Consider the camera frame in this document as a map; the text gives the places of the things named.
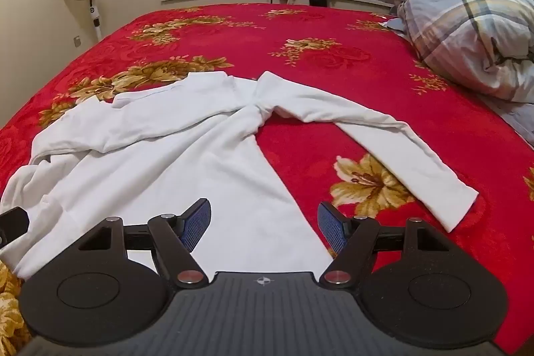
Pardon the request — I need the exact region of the plaid duvet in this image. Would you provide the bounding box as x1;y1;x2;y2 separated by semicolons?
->
392;0;534;104

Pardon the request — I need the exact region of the white long-sleeve shirt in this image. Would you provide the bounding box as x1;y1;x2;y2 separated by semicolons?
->
0;71;480;281

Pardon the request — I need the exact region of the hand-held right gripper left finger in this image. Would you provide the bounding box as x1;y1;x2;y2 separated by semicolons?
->
75;198;213;290

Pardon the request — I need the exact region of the grey bed sheet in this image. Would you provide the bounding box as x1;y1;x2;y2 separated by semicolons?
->
492;97;534;148

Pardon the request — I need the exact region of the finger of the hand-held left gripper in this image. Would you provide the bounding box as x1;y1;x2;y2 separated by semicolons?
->
0;208;31;249

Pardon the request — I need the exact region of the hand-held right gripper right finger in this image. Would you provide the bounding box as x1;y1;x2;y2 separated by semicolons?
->
317;202;455;290

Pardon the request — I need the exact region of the red floral blanket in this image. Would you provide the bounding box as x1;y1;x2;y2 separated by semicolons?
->
0;3;534;356

